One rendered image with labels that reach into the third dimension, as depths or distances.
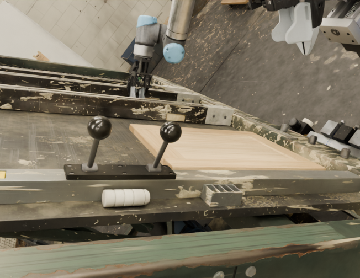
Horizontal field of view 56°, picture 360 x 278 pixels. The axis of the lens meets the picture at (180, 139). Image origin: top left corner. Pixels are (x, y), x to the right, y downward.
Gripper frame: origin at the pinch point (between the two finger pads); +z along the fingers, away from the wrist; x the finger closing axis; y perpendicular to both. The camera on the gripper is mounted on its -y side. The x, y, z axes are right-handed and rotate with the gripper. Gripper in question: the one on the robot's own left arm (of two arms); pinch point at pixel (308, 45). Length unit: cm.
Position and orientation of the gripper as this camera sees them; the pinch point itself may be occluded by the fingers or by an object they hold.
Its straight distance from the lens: 63.2
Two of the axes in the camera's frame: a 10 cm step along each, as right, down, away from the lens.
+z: 3.3, 8.2, 4.6
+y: -8.8, 4.4, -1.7
